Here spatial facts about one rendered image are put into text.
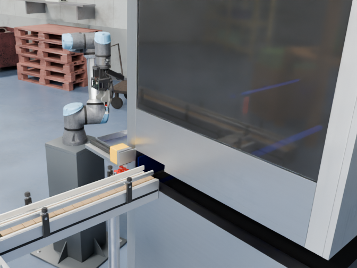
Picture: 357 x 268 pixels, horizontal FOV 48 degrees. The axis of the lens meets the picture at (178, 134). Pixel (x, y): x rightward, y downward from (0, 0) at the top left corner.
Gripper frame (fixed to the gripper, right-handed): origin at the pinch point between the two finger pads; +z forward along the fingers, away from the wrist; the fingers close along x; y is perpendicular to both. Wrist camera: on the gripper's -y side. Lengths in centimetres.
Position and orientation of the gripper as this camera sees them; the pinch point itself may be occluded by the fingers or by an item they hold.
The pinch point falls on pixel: (107, 103)
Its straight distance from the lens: 206.7
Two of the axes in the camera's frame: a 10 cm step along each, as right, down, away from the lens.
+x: 6.8, 3.0, -6.6
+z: -0.5, 9.3, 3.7
